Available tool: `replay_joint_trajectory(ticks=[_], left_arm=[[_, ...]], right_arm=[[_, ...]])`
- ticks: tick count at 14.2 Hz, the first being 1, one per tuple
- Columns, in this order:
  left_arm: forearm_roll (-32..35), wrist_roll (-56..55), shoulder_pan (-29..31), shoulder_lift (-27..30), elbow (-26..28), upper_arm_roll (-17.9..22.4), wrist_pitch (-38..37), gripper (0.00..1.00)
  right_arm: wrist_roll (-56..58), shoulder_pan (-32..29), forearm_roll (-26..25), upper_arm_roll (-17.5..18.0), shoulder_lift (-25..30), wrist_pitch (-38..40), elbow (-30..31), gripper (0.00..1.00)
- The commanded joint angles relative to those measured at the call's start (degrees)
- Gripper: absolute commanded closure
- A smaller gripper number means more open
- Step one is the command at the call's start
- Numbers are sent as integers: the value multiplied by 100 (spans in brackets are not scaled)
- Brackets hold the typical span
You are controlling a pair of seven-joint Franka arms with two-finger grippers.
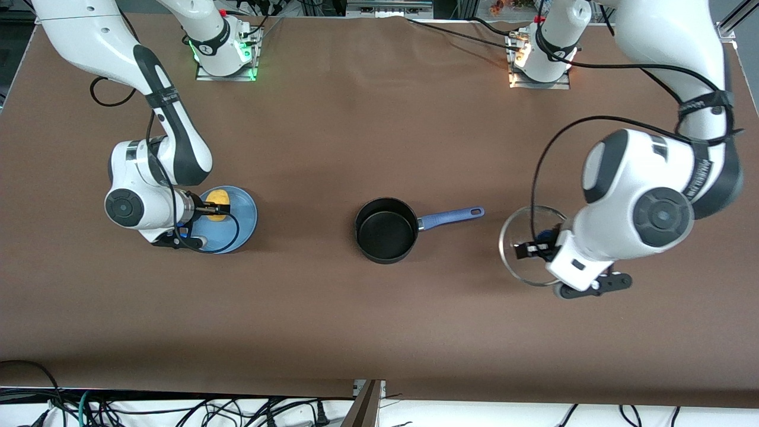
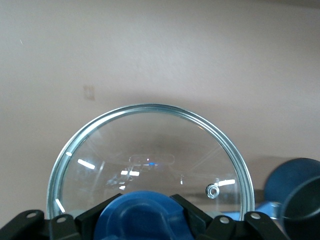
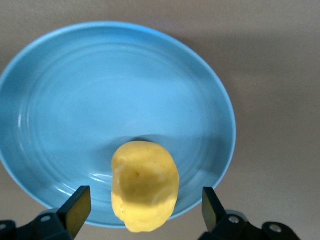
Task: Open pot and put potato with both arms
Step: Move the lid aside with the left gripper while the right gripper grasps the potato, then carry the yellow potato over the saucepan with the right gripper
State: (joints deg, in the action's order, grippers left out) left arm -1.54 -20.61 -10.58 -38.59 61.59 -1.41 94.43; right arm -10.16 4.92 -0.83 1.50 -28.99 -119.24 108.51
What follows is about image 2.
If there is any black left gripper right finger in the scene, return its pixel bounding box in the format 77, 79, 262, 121
169, 193, 289, 240

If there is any black pot with blue handle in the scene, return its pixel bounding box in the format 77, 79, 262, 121
221, 157, 320, 240

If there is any glass lid with blue knob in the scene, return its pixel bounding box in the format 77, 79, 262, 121
46, 103, 256, 240

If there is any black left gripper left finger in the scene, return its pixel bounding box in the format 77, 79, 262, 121
0, 193, 124, 240

